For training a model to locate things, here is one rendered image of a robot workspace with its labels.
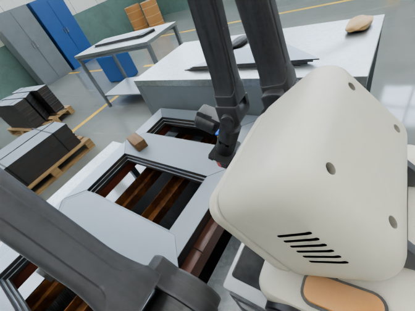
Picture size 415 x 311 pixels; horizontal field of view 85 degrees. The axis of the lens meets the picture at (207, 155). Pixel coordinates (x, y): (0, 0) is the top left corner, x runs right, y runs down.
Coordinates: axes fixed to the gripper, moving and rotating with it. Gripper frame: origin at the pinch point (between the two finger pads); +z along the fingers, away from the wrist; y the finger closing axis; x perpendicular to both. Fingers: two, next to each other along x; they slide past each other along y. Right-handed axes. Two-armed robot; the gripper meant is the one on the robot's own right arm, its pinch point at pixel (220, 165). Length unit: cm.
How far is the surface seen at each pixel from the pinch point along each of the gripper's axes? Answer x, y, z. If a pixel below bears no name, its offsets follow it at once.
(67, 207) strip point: -58, 32, 42
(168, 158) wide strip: -28.1, -7.3, 27.3
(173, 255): 0.3, 29.5, 14.1
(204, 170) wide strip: -7.6, -5.4, 17.6
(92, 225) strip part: -37, 34, 32
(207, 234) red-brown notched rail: 6.4, 18.0, 15.6
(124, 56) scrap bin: -340, -279, 220
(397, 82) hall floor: 96, -228, 62
